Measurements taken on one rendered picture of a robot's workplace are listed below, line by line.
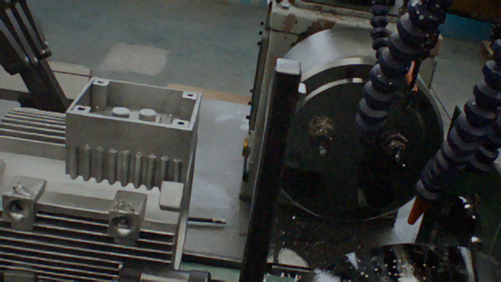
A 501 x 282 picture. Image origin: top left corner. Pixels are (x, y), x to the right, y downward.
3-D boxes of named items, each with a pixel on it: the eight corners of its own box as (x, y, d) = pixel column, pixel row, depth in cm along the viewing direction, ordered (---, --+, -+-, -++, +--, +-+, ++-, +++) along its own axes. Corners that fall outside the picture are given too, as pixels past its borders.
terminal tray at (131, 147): (195, 150, 73) (202, 92, 70) (183, 197, 63) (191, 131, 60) (90, 135, 72) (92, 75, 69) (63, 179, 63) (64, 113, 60)
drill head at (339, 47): (387, 142, 124) (419, 16, 113) (424, 250, 90) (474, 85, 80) (260, 123, 123) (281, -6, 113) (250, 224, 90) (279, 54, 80)
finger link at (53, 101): (43, 59, 69) (41, 61, 69) (73, 115, 72) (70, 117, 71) (19, 69, 70) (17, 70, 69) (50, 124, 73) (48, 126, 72)
